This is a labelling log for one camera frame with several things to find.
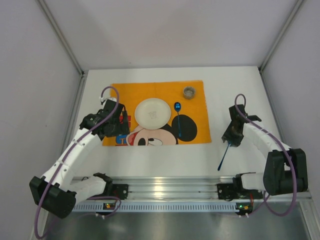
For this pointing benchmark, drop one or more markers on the small grey cup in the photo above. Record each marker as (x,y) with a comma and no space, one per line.
(189,92)

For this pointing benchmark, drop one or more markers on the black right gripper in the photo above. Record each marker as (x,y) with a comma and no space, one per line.
(232,136)

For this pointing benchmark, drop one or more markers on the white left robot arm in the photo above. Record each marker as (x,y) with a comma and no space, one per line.
(54,191)

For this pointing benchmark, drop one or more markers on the aluminium mounting rail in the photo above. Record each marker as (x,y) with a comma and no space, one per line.
(172,188)

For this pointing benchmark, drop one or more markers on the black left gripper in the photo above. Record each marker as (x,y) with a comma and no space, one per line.
(125,122)

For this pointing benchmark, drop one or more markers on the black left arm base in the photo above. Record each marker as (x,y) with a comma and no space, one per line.
(117,190)

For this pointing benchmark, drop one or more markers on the cream round plate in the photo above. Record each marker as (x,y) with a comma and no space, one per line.
(152,113)

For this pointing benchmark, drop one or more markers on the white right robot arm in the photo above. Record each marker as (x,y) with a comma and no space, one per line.
(285,167)

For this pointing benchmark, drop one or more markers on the orange Mickey Mouse placemat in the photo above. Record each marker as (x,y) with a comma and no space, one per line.
(194,121)

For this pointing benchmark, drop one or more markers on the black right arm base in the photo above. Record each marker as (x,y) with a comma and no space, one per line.
(235,191)

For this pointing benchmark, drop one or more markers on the slotted grey cable duct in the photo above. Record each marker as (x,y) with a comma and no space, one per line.
(162,207)

